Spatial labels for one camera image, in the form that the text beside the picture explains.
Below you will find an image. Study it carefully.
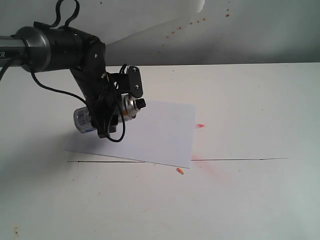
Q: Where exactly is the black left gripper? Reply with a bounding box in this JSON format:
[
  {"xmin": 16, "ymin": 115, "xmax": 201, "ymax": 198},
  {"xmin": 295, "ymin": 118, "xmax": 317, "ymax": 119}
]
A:
[{"xmin": 70, "ymin": 37, "xmax": 143, "ymax": 139}]

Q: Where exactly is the silver spray paint can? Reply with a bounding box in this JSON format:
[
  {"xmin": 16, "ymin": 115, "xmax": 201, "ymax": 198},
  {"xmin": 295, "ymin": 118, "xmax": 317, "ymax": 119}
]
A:
[{"xmin": 73, "ymin": 93, "xmax": 146, "ymax": 134}]

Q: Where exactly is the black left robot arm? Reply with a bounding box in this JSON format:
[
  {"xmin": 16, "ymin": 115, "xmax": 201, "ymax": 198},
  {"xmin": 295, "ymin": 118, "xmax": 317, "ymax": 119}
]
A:
[{"xmin": 0, "ymin": 22, "xmax": 146, "ymax": 139}]

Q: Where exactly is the white paper sheet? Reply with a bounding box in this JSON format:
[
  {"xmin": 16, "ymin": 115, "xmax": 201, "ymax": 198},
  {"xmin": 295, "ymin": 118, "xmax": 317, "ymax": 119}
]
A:
[{"xmin": 65, "ymin": 101, "xmax": 196, "ymax": 168}]

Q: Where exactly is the white backdrop sheet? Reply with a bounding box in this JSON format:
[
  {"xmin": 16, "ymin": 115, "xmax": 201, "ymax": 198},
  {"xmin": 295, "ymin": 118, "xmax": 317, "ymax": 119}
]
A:
[{"xmin": 0, "ymin": 0, "xmax": 206, "ymax": 67}]

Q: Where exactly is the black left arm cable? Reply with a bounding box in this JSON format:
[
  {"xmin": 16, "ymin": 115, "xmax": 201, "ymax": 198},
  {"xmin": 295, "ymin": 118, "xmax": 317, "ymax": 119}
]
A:
[{"xmin": 0, "ymin": 0, "xmax": 127, "ymax": 144}]

